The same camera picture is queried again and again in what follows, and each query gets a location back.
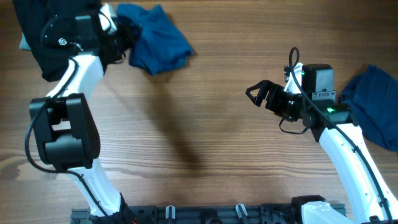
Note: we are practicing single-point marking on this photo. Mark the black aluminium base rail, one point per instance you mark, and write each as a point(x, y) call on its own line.
point(265, 213)

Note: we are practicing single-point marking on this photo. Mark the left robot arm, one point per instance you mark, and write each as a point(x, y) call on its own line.
point(62, 137)

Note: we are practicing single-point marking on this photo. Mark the black folded polo shirt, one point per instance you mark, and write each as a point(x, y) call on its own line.
point(50, 30)

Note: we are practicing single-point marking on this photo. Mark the grey folded cloth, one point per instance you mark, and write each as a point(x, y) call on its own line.
point(23, 44)

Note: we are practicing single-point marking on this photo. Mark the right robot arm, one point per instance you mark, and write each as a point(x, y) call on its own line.
point(309, 95)

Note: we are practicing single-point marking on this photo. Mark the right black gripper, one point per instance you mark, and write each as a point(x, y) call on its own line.
point(272, 104)

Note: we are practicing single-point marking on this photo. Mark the dark navy crumpled garment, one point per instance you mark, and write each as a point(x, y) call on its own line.
point(372, 95)

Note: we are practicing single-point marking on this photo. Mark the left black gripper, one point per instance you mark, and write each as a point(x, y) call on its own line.
point(127, 38)

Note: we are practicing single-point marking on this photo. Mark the blue polo shirt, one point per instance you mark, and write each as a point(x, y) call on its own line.
point(158, 46)

